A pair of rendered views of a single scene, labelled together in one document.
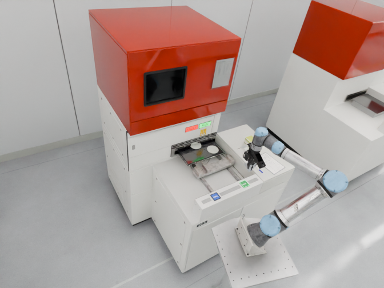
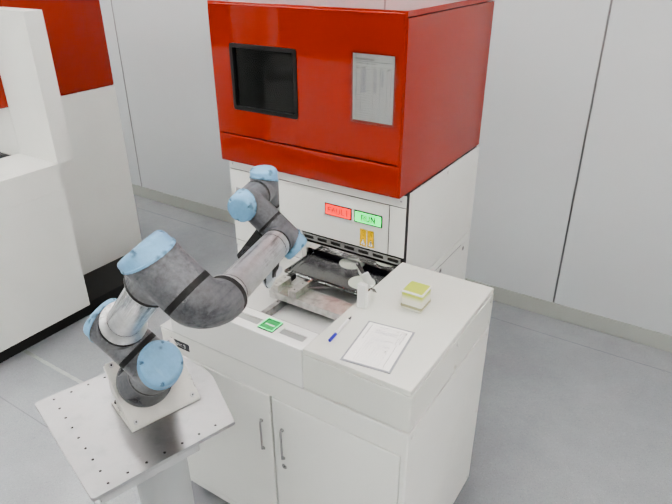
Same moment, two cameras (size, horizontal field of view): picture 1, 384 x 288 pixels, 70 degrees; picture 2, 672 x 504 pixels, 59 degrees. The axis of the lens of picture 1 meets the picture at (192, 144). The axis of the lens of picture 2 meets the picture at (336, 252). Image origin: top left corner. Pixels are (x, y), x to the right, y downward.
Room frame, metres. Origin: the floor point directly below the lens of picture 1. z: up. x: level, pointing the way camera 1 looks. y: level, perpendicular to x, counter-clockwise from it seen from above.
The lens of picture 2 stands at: (1.04, -1.89, 1.98)
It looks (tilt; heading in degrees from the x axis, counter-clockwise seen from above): 27 degrees down; 70
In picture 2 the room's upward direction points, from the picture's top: straight up
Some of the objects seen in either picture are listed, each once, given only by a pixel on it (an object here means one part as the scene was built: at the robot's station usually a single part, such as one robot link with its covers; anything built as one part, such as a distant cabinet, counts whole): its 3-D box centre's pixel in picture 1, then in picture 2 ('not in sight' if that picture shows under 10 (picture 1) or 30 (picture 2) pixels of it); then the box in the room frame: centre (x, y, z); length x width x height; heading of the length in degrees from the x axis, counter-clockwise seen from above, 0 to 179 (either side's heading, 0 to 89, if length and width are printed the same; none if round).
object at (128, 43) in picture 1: (162, 64); (354, 79); (1.94, 0.32, 1.52); 0.81 x 0.75 x 0.59; 127
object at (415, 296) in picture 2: (250, 141); (416, 296); (1.83, -0.48, 1.00); 0.07 x 0.07 x 0.07; 37
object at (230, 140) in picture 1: (252, 155); (405, 334); (1.78, -0.53, 0.89); 0.62 x 0.35 x 0.14; 37
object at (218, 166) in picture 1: (214, 167); (316, 302); (1.59, -0.21, 0.87); 0.36 x 0.08 x 0.03; 127
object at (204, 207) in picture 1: (228, 196); (240, 332); (1.29, -0.32, 0.89); 0.55 x 0.09 x 0.14; 127
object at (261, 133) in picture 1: (260, 136); (264, 187); (1.38, -0.42, 1.41); 0.09 x 0.08 x 0.11; 51
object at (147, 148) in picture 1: (176, 139); (312, 222); (1.69, 0.13, 1.02); 0.82 x 0.03 x 0.40; 127
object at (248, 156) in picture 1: (252, 154); not in sight; (1.39, -0.41, 1.25); 0.09 x 0.08 x 0.12; 37
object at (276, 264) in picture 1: (249, 251); (144, 424); (0.97, -0.49, 0.75); 0.45 x 0.44 x 0.13; 20
